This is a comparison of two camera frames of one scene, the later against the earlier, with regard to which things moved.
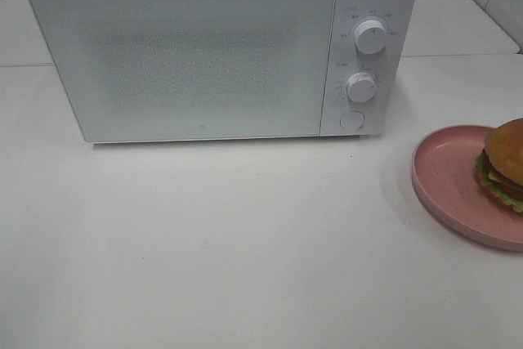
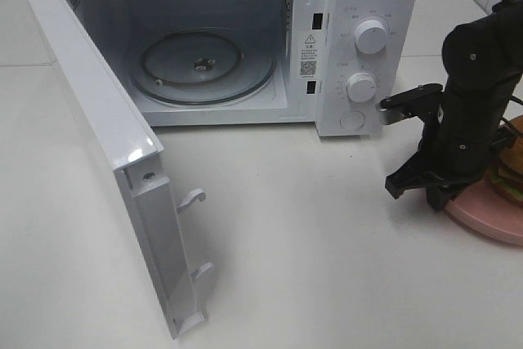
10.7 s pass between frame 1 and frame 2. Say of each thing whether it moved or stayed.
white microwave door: moved
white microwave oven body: stayed
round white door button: stayed
